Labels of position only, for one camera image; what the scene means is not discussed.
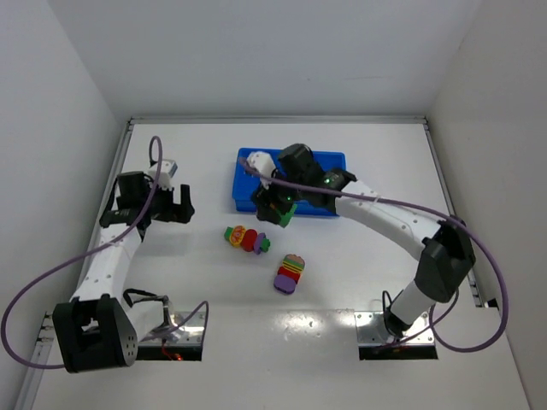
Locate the green curved lego brick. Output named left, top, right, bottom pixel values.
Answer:
left=276, top=203, right=297, bottom=228

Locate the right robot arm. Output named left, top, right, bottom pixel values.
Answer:
left=243, top=143, right=476, bottom=339

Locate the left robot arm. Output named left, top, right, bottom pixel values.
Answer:
left=52, top=160, right=194, bottom=373

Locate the blue divided plastic bin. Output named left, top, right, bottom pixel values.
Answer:
left=231, top=147, right=347, bottom=219

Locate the green lego end brick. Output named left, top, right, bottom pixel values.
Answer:
left=224, top=226, right=233, bottom=241

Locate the yellow printed lego brick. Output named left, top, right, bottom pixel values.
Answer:
left=228, top=225, right=246, bottom=247

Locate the green lego brick with studs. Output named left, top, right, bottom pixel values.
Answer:
left=260, top=237, right=271, bottom=252

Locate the red round lego brick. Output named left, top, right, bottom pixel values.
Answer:
left=240, top=229, right=258, bottom=252

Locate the burger printed lego brick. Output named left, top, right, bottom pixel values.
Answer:
left=282, top=254, right=305, bottom=274

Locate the red lego brick in stack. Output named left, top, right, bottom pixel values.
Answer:
left=277, top=265, right=303, bottom=284

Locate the purple rounded lego brick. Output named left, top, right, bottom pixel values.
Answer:
left=273, top=274, right=297, bottom=295

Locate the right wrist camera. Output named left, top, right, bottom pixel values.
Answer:
left=246, top=151, right=277, bottom=178

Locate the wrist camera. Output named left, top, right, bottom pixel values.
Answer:
left=147, top=159, right=178, bottom=190
left=246, top=151, right=277, bottom=178

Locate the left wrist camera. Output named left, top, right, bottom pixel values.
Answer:
left=147, top=159, right=178, bottom=190

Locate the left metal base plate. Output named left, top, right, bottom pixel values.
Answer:
left=139, top=311, right=205, bottom=348

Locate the metal base plate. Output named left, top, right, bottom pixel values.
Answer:
left=139, top=311, right=205, bottom=348
left=354, top=311, right=435, bottom=348

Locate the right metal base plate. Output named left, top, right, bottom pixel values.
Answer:
left=354, top=311, right=435, bottom=348

